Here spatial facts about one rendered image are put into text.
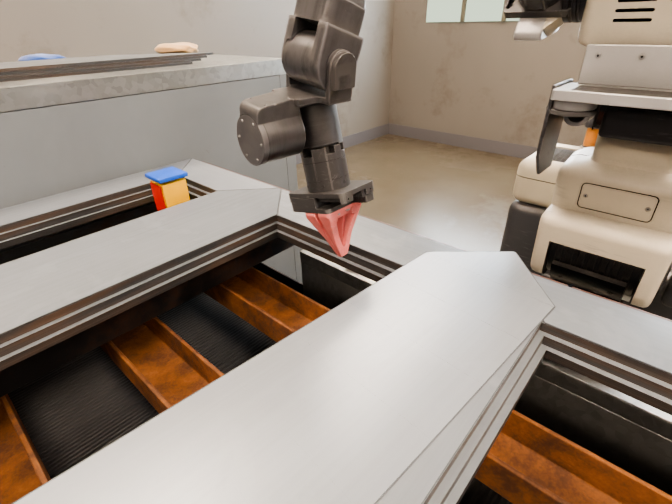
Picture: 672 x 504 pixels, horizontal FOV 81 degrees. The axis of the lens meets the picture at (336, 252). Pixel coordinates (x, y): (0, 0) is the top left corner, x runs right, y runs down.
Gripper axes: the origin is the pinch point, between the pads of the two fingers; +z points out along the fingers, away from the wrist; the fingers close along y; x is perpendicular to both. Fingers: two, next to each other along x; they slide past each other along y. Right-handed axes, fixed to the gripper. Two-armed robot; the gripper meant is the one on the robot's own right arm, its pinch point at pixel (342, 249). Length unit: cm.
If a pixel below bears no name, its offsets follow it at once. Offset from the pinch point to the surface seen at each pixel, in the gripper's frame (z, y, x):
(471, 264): 4.6, 14.3, 9.8
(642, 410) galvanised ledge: 27.0, 33.5, 17.2
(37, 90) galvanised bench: -32, -58, -14
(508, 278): 5.8, 19.2, 9.6
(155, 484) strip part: 3.9, 9.7, -33.3
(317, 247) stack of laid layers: 1.7, -8.4, 2.9
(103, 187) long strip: -12, -56, -10
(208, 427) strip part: 3.6, 8.6, -28.0
